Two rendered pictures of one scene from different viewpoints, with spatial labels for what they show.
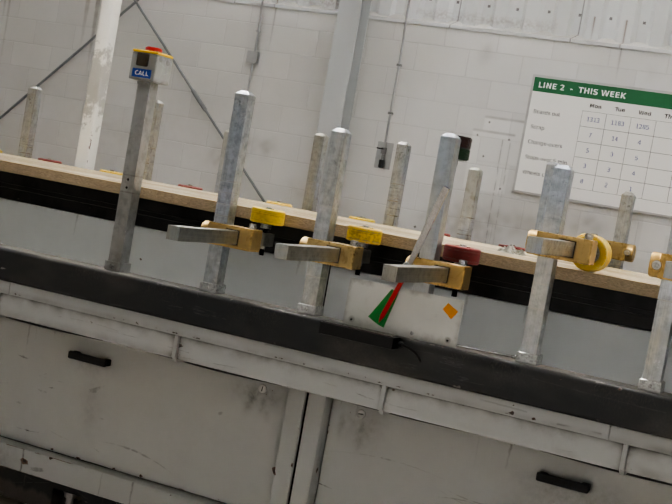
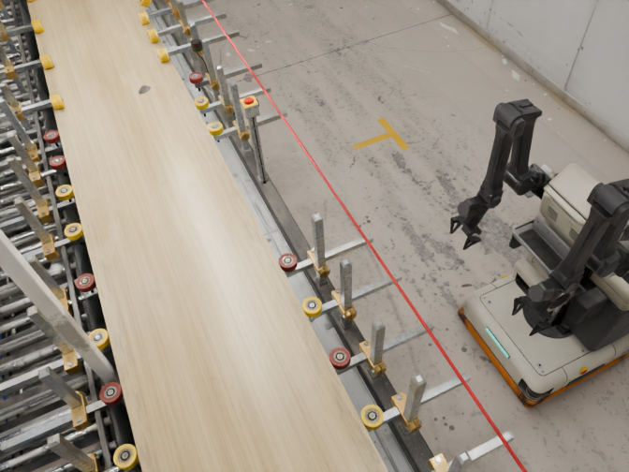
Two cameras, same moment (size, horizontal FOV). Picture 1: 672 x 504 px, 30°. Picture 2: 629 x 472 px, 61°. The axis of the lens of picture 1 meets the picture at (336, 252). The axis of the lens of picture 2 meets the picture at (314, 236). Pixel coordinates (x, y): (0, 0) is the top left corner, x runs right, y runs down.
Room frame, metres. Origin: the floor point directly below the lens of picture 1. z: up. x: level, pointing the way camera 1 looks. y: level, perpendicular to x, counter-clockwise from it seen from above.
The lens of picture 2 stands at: (4.21, 2.14, 2.76)
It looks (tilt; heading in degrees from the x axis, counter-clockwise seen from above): 51 degrees down; 226
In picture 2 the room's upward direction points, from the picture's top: 5 degrees counter-clockwise
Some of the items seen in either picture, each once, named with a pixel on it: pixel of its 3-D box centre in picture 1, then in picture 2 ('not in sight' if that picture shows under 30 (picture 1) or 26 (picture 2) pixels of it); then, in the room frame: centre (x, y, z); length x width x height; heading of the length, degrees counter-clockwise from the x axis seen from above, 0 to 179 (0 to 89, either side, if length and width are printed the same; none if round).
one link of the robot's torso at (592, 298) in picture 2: not in sight; (556, 294); (2.61, 2.02, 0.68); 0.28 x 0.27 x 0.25; 67
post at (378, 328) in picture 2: not in sight; (376, 354); (3.44, 1.64, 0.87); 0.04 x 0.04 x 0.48; 67
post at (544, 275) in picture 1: (543, 281); (200, 58); (2.55, -0.43, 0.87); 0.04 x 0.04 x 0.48; 67
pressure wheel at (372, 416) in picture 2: not in sight; (372, 420); (3.65, 1.78, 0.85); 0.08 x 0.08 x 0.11
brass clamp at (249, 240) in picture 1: (230, 235); (241, 130); (2.84, 0.24, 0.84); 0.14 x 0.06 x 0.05; 67
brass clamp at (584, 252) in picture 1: (560, 247); not in sight; (2.54, -0.45, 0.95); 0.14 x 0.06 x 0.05; 67
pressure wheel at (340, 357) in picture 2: not in sight; (340, 361); (3.55, 1.55, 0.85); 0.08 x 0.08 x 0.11
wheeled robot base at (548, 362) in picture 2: not in sight; (544, 325); (2.43, 2.03, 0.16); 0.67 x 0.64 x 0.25; 157
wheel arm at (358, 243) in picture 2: not in sight; (329, 255); (3.17, 1.17, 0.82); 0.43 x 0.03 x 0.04; 157
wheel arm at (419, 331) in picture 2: not in sight; (384, 347); (3.37, 1.63, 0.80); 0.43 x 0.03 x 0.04; 157
